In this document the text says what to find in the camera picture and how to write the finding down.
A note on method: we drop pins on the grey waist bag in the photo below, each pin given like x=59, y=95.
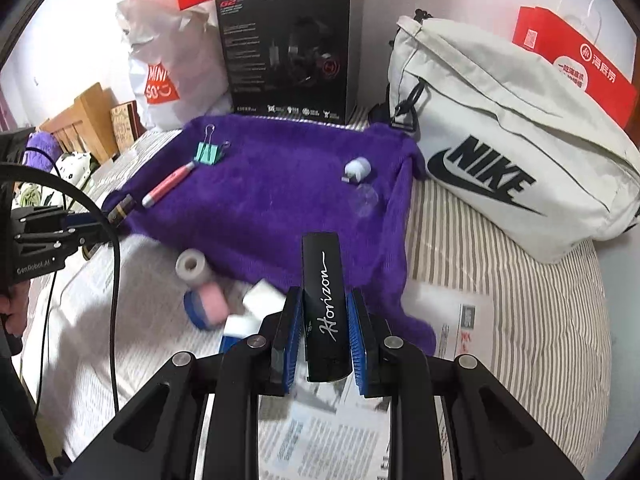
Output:
x=475, y=110

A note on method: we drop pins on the white charger plug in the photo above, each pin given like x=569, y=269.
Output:
x=262, y=295

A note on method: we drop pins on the brown patterned book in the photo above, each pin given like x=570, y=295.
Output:
x=122, y=125

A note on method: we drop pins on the purple towel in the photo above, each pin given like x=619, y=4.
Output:
x=275, y=185

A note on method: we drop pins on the newspaper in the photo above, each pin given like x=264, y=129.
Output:
x=320, y=440

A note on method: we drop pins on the white and blue cylinder bottle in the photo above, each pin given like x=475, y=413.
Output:
x=240, y=325

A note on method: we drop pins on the black usb stick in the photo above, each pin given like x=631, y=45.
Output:
x=325, y=310

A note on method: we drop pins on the wooden headboard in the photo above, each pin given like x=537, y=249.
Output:
x=90, y=120

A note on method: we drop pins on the small brown bottle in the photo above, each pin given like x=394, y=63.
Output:
x=122, y=209

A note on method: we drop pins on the black headphone box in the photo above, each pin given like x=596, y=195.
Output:
x=280, y=85

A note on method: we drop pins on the person's left hand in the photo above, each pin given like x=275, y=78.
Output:
x=15, y=310

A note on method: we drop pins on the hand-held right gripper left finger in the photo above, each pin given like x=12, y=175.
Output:
x=292, y=340

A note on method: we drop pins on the purple cloth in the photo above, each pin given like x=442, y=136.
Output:
x=45, y=147

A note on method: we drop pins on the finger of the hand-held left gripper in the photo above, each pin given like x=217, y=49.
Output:
x=87, y=220
x=85, y=245

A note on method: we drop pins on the white spotted cloth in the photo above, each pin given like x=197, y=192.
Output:
x=72, y=170

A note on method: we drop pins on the green binder clip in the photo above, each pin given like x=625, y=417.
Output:
x=207, y=154

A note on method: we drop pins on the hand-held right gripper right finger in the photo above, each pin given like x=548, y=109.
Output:
x=357, y=340

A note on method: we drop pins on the white tape roll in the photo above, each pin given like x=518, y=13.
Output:
x=190, y=262

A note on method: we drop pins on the pink and blue eraser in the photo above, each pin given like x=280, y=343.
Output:
x=210, y=302

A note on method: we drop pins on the pink highlighter pen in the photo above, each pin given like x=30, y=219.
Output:
x=167, y=187

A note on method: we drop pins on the white plastic shopping bag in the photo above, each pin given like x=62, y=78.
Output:
x=175, y=50

